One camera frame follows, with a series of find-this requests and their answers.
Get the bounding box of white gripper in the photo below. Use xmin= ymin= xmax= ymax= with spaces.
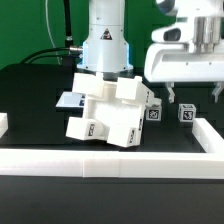
xmin=144 ymin=17 xmax=224 ymax=103

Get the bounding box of white chair seat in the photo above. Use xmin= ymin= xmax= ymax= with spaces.
xmin=83 ymin=98 xmax=145 ymax=141

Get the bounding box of white chair back frame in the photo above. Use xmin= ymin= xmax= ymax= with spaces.
xmin=72 ymin=73 xmax=162 ymax=107

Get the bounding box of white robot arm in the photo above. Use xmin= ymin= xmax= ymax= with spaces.
xmin=78 ymin=0 xmax=224 ymax=101

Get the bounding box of white U-shaped obstacle fence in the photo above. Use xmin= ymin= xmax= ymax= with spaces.
xmin=0 ymin=118 xmax=224 ymax=179

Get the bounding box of white part left edge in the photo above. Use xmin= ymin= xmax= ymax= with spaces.
xmin=0 ymin=113 xmax=8 ymax=138

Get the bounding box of white marker base plate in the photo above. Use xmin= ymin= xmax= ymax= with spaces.
xmin=56 ymin=92 xmax=85 ymax=108

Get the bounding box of black cable bundle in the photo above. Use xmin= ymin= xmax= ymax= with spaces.
xmin=19 ymin=0 xmax=84 ymax=68

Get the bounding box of thin white cable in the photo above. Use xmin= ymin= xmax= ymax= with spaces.
xmin=44 ymin=0 xmax=63 ymax=66

